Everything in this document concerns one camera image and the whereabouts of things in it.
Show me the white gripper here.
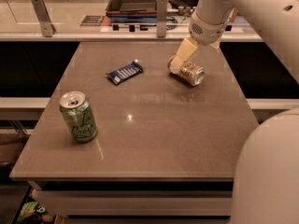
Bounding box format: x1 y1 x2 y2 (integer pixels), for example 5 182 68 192
169 10 227 74

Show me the orange soda can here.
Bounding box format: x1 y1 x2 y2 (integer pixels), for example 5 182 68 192
167 55 205 87

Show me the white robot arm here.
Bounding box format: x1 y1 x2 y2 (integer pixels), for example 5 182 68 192
168 0 299 224

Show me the green soda can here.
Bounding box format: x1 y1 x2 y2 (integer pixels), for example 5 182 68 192
60 91 97 143

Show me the blue snack bar wrapper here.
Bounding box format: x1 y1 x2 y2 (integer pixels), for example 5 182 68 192
106 61 143 86

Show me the dark open tray bin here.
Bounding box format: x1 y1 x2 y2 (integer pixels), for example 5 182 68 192
106 0 157 15

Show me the green snack bag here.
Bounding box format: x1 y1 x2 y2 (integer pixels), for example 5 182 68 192
16 202 56 224

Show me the middle metal glass bracket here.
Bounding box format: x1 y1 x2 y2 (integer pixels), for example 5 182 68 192
156 0 167 37

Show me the metal glass bracket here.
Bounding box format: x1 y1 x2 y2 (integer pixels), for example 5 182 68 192
156 0 167 37
31 0 56 37

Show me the left metal glass bracket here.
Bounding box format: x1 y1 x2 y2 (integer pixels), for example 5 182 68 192
31 0 56 37

